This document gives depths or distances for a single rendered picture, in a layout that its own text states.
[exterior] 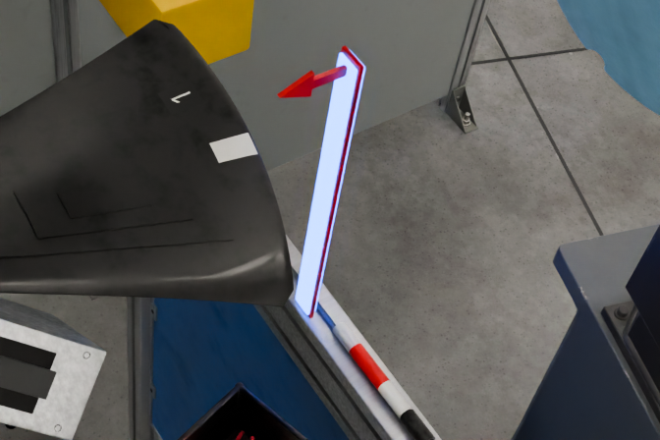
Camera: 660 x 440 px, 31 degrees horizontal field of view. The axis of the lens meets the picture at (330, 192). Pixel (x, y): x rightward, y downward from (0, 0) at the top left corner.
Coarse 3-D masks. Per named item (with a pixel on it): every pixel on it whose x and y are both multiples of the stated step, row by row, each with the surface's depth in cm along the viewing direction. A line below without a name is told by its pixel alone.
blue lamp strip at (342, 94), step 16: (352, 64) 86; (336, 80) 89; (352, 80) 87; (336, 96) 90; (352, 96) 88; (336, 112) 91; (336, 128) 92; (336, 144) 93; (320, 160) 96; (336, 160) 94; (320, 176) 97; (336, 176) 95; (320, 192) 98; (320, 208) 99; (320, 224) 101; (320, 240) 102; (304, 256) 106; (320, 256) 104; (304, 272) 107; (304, 288) 109; (304, 304) 110
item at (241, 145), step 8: (240, 136) 84; (248, 136) 84; (216, 144) 83; (224, 144) 83; (232, 144) 83; (240, 144) 84; (248, 144) 84; (216, 152) 83; (224, 152) 83; (232, 152) 83; (240, 152) 83; (248, 152) 84; (256, 152) 84; (224, 160) 83
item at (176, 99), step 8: (176, 88) 84; (184, 88) 84; (192, 88) 84; (160, 96) 83; (168, 96) 83; (176, 96) 84; (184, 96) 84; (192, 96) 84; (168, 104) 83; (176, 104) 83; (184, 104) 83; (192, 104) 84; (176, 112) 83
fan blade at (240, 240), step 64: (128, 64) 84; (192, 64) 85; (0, 128) 79; (64, 128) 80; (128, 128) 81; (192, 128) 83; (0, 192) 75; (64, 192) 76; (128, 192) 78; (192, 192) 80; (256, 192) 83; (0, 256) 72; (64, 256) 74; (128, 256) 76; (192, 256) 78; (256, 256) 81
